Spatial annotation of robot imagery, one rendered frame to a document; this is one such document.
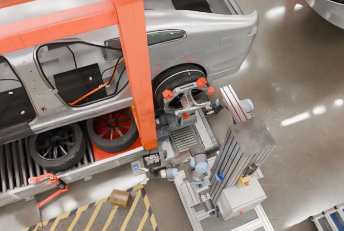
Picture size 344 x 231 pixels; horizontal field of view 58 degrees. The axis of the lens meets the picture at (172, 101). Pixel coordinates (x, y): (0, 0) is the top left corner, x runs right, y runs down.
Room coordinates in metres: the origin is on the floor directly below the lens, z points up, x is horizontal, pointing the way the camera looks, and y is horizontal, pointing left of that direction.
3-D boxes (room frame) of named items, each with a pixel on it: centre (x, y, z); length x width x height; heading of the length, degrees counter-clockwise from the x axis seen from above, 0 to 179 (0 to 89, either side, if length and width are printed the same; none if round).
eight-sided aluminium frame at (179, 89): (1.86, -0.16, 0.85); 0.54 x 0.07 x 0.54; 110
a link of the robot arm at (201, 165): (0.89, -0.26, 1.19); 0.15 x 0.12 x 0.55; 8
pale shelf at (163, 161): (1.21, 0.26, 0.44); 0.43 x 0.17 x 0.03; 110
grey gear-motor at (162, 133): (1.76, 0.18, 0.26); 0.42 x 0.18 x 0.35; 20
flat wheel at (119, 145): (1.72, 0.75, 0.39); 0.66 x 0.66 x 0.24
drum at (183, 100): (1.80, -0.19, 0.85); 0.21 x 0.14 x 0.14; 20
